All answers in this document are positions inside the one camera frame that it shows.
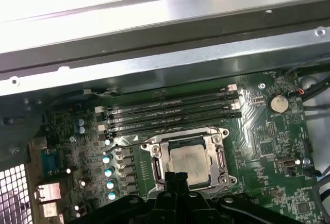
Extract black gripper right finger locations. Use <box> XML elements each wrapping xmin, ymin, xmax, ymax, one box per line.
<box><xmin>176</xmin><ymin>172</ymin><xmax>285</xmax><ymax>224</ymax></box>

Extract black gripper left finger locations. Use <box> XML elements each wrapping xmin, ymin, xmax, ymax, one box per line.
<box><xmin>69</xmin><ymin>171</ymin><xmax>178</xmax><ymax>224</ymax></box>

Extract silver CPU green edge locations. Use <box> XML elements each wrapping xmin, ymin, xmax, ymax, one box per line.
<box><xmin>167</xmin><ymin>140</ymin><xmax>211</xmax><ymax>186</ymax></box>

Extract metal socket cover frame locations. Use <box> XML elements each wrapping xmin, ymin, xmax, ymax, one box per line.
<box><xmin>161</xmin><ymin>133</ymin><xmax>228</xmax><ymax>186</ymax></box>

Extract metal wire locking lever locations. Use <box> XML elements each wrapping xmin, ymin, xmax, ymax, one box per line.
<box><xmin>113</xmin><ymin>127</ymin><xmax>230</xmax><ymax>150</ymax></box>

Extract CPU socket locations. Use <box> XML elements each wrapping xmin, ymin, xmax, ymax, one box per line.
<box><xmin>140</xmin><ymin>127</ymin><xmax>238</xmax><ymax>196</ymax></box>

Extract RAM slot black clips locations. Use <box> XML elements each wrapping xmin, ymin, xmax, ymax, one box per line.
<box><xmin>105</xmin><ymin>109</ymin><xmax>243</xmax><ymax>139</ymax></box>
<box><xmin>103</xmin><ymin>90</ymin><xmax>240</xmax><ymax>122</ymax></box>

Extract RAM slot white clips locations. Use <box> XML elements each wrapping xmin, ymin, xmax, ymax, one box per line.
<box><xmin>94</xmin><ymin>84</ymin><xmax>238</xmax><ymax>114</ymax></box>
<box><xmin>98</xmin><ymin>102</ymin><xmax>241</xmax><ymax>132</ymax></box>

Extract green motherboard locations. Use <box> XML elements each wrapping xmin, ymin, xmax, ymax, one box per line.
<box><xmin>30</xmin><ymin>76</ymin><xmax>323</xmax><ymax>224</ymax></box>

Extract internal USB port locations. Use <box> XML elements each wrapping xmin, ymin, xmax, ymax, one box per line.
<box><xmin>277</xmin><ymin>158</ymin><xmax>296</xmax><ymax>170</ymax></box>

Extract black square chip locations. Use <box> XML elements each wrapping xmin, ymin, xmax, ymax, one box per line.
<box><xmin>296</xmin><ymin>202</ymin><xmax>313</xmax><ymax>217</ymax></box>

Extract metal rear port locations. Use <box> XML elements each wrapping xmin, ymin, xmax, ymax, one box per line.
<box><xmin>33</xmin><ymin>182</ymin><xmax>62</xmax><ymax>201</ymax></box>
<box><xmin>38</xmin><ymin>202</ymin><xmax>64</xmax><ymax>219</ymax></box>

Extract blue rear port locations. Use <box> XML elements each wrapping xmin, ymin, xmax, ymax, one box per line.
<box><xmin>40</xmin><ymin>148</ymin><xmax>67</xmax><ymax>177</ymax></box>

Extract silver coin cell battery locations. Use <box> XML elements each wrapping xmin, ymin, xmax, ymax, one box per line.
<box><xmin>268</xmin><ymin>93</ymin><xmax>289</xmax><ymax>114</ymax></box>

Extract black grey PC case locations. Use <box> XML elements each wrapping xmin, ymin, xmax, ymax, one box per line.
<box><xmin>0</xmin><ymin>15</ymin><xmax>330</xmax><ymax>224</ymax></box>

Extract thick black cable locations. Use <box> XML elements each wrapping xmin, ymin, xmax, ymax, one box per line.
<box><xmin>301</xmin><ymin>76</ymin><xmax>330</xmax><ymax>101</ymax></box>

